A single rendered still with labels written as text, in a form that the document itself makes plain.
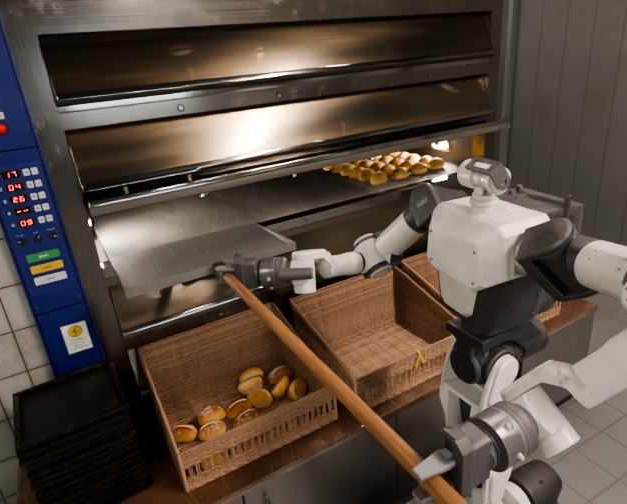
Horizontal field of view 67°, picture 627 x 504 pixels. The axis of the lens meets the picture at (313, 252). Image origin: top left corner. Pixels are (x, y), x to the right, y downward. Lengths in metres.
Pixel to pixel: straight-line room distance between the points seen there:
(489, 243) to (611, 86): 2.87
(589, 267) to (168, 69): 1.30
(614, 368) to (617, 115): 3.13
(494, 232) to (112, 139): 1.17
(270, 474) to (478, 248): 0.97
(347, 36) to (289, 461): 1.53
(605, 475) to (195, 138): 2.19
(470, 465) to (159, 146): 1.31
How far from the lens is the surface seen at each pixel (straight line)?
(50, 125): 1.62
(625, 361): 0.83
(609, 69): 3.88
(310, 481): 1.76
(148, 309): 1.79
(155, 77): 1.63
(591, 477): 2.55
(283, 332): 1.08
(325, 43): 1.90
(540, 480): 1.98
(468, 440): 0.76
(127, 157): 1.64
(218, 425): 1.75
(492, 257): 1.10
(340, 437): 1.71
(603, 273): 0.92
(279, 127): 1.80
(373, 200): 2.09
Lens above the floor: 1.77
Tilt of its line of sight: 23 degrees down
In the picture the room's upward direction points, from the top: 5 degrees counter-clockwise
